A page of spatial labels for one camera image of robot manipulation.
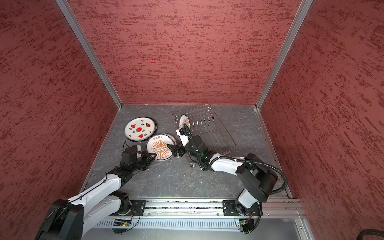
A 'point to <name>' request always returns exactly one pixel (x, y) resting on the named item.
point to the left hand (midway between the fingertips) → (158, 156)
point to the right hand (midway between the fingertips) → (173, 143)
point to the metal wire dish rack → (205, 122)
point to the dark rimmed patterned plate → (140, 129)
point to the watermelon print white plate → (140, 128)
